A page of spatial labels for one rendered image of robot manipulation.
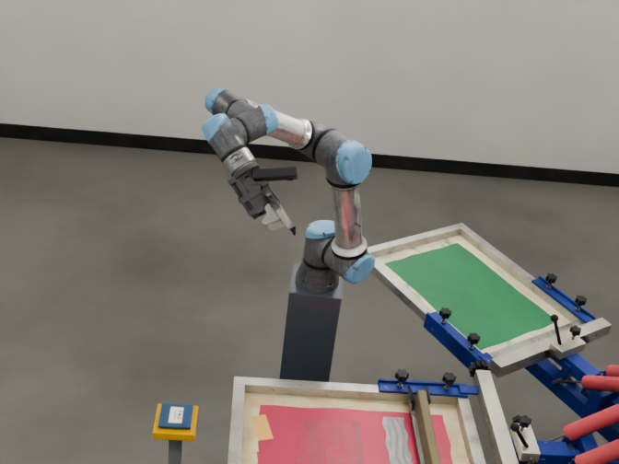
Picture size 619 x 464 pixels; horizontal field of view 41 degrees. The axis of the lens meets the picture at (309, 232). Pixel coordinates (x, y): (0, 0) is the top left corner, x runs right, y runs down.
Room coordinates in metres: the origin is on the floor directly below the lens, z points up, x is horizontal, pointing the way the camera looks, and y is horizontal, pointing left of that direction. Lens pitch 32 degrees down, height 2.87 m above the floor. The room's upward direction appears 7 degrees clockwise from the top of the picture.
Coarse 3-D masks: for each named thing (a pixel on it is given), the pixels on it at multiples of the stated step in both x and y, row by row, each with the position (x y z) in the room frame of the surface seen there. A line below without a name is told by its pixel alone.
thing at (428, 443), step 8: (416, 392) 2.02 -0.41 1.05; (424, 392) 2.01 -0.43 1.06; (416, 400) 2.00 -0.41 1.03; (424, 400) 1.98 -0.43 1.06; (416, 408) 1.98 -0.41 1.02; (424, 408) 1.94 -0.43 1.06; (416, 416) 1.96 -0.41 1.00; (424, 416) 1.91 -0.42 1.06; (424, 424) 1.87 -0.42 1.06; (432, 424) 1.88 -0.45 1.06; (424, 432) 1.85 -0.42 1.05; (432, 432) 1.84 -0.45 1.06; (424, 440) 1.83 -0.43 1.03; (432, 440) 1.81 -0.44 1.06; (424, 448) 1.81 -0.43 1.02; (432, 448) 1.77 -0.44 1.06; (424, 456) 1.80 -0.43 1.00; (432, 456) 1.75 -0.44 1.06
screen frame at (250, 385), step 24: (240, 384) 2.02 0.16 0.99; (264, 384) 2.04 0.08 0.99; (288, 384) 2.05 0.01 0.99; (312, 384) 2.07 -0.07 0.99; (336, 384) 2.08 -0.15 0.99; (360, 384) 2.09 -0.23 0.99; (240, 408) 1.92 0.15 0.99; (456, 408) 2.07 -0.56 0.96; (240, 432) 1.81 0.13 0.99; (240, 456) 1.72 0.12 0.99; (480, 456) 1.84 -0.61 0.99
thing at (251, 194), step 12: (240, 168) 1.80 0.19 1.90; (252, 168) 1.82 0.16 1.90; (228, 180) 1.80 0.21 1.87; (240, 180) 1.80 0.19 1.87; (252, 180) 1.80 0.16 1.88; (264, 180) 1.80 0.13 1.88; (240, 192) 1.80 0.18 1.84; (252, 192) 1.77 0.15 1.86; (264, 192) 1.77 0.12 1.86; (252, 204) 1.75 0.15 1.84; (264, 204) 1.76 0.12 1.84; (252, 216) 1.74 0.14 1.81
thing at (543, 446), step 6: (540, 444) 1.87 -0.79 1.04; (546, 444) 1.87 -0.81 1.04; (552, 444) 1.87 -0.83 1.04; (558, 444) 1.88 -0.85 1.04; (564, 444) 1.88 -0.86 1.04; (516, 450) 1.83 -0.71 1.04; (540, 450) 1.84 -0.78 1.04; (546, 450) 1.84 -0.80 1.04; (552, 450) 1.85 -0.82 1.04; (558, 450) 1.85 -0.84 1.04; (564, 450) 1.85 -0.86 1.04; (540, 456) 1.82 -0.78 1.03; (546, 456) 1.83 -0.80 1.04; (552, 456) 1.83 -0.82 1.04; (558, 456) 1.83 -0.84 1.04; (564, 456) 1.83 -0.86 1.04; (570, 456) 1.83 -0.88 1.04; (522, 462) 1.82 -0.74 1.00; (546, 462) 1.83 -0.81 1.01; (552, 462) 1.83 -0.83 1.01; (558, 462) 1.83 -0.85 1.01; (564, 462) 1.83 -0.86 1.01
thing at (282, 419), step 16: (272, 416) 1.93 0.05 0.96; (288, 416) 1.94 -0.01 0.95; (304, 416) 1.95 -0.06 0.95; (320, 416) 1.96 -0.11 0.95; (336, 416) 1.97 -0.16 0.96; (352, 416) 1.98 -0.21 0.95; (368, 416) 1.98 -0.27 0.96; (384, 416) 1.99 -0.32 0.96; (400, 416) 2.00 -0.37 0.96; (432, 416) 2.02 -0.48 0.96; (272, 432) 1.86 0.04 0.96; (288, 432) 1.87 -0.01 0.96; (368, 432) 1.91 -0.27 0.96; (384, 432) 1.92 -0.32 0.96; (272, 448) 1.80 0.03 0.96; (288, 448) 1.80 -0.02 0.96; (368, 448) 1.84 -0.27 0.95; (384, 448) 1.85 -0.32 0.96; (416, 448) 1.87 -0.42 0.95; (448, 448) 1.89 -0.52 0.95
